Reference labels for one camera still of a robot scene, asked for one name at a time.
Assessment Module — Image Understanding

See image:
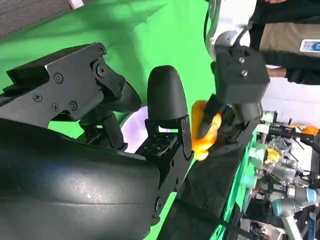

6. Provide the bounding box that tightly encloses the person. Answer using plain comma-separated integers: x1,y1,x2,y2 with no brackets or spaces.
249,0,320,86

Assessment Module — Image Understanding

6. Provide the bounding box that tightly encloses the yellow orange workshop object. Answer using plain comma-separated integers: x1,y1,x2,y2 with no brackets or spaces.
264,147,280,165

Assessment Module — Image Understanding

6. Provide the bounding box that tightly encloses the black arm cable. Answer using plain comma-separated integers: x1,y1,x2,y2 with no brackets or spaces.
231,21,254,52

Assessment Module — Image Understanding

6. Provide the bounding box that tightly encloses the black table skirt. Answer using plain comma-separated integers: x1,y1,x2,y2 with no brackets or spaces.
149,136,252,240

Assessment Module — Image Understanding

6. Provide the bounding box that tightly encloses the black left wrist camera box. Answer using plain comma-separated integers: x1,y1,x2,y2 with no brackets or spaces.
216,45,271,105

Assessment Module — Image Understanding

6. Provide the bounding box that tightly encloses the orange clamp handle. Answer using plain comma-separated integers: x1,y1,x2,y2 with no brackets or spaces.
292,123,319,137

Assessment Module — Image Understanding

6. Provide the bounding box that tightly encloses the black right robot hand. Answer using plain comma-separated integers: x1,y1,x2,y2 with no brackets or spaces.
0,41,195,240

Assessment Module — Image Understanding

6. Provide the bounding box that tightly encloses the orange toy bread roll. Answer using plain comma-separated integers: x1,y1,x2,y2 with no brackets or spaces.
191,99,223,161

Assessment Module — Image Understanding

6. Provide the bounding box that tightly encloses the green table cloth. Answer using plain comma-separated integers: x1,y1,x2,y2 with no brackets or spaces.
0,0,218,240

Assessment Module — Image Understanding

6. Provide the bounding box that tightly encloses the lilac plate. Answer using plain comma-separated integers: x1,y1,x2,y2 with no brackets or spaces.
117,105,179,154

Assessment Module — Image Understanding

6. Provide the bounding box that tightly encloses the white blue badge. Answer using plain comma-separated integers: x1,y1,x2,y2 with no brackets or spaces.
299,38,320,54

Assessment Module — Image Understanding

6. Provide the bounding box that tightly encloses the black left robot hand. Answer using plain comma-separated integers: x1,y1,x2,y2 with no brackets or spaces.
198,93,263,145

